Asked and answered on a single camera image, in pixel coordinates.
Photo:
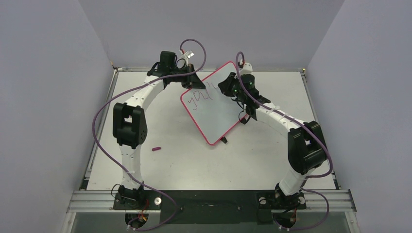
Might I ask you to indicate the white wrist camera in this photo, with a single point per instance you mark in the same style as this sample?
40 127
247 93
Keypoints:
183 60
246 69

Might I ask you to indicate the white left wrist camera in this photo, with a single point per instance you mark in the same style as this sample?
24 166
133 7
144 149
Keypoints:
183 60

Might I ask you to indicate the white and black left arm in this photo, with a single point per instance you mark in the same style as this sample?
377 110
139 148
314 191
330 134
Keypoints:
130 126

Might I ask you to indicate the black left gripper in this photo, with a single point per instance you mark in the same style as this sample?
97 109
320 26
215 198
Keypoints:
196 83

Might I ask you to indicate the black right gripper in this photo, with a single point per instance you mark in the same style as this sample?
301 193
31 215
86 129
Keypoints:
229 85

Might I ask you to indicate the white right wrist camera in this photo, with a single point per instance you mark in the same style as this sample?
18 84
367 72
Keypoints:
246 69

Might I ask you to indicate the pink-framed whiteboard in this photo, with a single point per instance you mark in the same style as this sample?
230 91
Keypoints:
213 113

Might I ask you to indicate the aluminium table edge rail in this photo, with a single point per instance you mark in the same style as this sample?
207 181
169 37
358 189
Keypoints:
100 201

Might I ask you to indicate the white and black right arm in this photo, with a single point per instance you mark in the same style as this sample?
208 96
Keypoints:
305 140

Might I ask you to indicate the black whiteboard clip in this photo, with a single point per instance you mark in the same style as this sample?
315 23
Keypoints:
224 140

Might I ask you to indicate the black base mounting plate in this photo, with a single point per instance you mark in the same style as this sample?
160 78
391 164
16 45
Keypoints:
209 207

